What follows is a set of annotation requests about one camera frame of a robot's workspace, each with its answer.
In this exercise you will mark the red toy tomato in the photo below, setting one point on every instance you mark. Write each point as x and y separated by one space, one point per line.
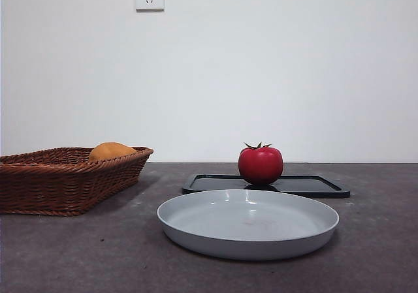
261 165

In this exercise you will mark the pale grey round plate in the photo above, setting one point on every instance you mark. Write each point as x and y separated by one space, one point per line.
248 221

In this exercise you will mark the yellow-orange toy potato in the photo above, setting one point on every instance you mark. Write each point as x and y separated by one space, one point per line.
111 151

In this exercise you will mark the dark rectangular tray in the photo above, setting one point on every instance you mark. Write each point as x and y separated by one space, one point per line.
313 188

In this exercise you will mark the brown woven wicker basket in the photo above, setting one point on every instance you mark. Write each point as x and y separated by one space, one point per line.
65 185

